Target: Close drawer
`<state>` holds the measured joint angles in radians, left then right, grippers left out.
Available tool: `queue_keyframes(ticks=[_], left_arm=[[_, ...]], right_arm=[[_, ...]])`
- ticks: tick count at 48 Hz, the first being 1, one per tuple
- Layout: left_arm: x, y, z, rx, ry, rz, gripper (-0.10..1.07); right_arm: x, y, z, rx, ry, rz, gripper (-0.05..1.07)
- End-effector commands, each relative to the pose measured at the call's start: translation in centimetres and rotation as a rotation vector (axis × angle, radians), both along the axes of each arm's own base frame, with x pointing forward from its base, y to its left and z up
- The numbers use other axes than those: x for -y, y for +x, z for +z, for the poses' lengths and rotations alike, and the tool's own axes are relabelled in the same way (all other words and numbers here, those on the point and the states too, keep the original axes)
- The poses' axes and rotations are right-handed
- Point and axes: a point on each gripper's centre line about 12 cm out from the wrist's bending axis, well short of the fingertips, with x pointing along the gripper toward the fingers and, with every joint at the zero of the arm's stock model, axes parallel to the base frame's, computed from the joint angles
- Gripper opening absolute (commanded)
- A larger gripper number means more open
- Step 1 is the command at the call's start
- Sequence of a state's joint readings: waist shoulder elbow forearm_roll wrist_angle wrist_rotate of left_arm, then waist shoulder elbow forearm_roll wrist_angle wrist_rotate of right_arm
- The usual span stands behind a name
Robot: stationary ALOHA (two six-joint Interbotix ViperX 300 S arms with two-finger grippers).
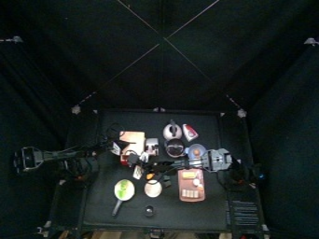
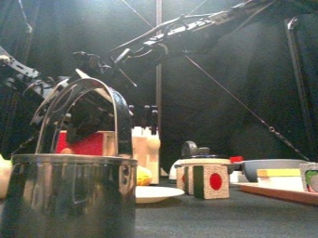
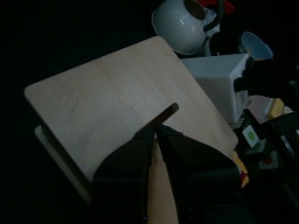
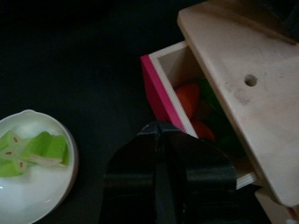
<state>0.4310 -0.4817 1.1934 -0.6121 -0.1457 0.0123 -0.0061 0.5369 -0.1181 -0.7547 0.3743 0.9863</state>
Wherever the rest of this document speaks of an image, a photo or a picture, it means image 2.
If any black utensil handle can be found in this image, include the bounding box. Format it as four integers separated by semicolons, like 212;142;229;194
149;105;160;136
141;104;149;128
127;104;136;126

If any cream wooden utensil holder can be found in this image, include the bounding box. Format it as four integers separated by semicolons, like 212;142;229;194
131;126;161;186

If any red drawer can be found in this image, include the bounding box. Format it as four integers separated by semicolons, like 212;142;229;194
54;129;104;156

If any wooden board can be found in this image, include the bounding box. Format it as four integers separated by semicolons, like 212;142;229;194
235;181;318;206

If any white plate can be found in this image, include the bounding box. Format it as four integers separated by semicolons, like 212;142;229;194
135;185;185;205

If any small white block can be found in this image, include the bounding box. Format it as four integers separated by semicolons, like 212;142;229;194
228;170;251;184

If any small red toy block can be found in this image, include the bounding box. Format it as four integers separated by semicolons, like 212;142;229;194
228;155;246;165

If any stainless steel pot with handle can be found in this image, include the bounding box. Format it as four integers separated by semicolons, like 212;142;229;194
0;77;139;238

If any yellow and white toy block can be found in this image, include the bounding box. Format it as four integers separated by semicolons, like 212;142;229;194
256;167;306;192

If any vertical metal frame pole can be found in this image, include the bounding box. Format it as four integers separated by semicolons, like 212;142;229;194
153;0;164;135

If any wooden drawer cabinet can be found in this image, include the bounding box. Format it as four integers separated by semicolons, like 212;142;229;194
100;130;121;157

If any black metal frame stand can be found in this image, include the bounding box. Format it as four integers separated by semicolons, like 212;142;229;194
282;11;318;157

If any black pot lid with knob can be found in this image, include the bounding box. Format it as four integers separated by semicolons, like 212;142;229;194
179;140;231;161

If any grey bowl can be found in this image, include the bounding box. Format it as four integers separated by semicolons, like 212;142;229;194
224;158;310;183

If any toy sushi roll red centre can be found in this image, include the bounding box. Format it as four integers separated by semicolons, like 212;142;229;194
192;164;231;200
175;165;195;196

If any toy sushi roll green centre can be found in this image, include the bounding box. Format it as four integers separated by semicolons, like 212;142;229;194
298;162;318;193

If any white toy pot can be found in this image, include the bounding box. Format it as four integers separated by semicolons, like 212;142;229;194
168;157;233;181

